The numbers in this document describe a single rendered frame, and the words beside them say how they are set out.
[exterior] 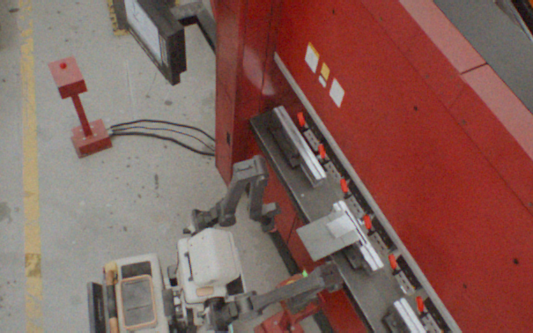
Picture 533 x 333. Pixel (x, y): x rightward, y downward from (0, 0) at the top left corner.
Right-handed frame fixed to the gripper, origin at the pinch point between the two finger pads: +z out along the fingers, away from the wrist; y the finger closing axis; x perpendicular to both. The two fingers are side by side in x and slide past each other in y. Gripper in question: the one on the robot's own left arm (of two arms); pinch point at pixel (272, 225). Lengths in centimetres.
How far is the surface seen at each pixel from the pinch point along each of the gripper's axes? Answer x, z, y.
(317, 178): -25.6, 16.0, 22.5
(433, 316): -57, -2, -63
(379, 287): -36, 32, -38
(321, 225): -21.1, 10.3, -5.2
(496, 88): -99, -96, -24
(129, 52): 98, 62, 210
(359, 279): -28, 28, -32
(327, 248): -20.7, 10.1, -17.3
